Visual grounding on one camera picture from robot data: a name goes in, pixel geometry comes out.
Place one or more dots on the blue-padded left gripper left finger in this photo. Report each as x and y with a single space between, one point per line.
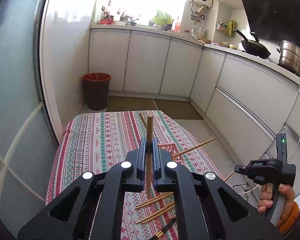
139 167

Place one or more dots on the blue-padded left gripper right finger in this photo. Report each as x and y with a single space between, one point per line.
159 159

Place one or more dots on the dark brown wooden chopstick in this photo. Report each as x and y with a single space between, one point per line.
149 154

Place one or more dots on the light bamboo chopstick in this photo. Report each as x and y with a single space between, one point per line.
154 213
193 148
229 176
155 200
160 196
157 214
143 120

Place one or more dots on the orange cuff floral sleeve forearm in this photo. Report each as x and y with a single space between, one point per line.
290 229

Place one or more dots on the pink perforated utensil basket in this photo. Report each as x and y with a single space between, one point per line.
173 150

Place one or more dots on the patterned red green tablecloth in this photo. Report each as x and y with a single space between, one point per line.
97 141

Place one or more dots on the black gold-tipped chopstick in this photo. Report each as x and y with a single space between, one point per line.
161 232
170 234

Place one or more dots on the red-lined brown trash bin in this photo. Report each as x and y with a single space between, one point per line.
96 90

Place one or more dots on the stainless steel steamer pot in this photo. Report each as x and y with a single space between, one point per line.
289 57

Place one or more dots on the black wok pan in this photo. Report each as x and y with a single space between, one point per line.
253 47

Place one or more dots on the green plastic bag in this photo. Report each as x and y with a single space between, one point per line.
162 18

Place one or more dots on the yellow snack bag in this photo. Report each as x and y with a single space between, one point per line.
230 29

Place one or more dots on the black range hood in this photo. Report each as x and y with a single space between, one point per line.
274 20

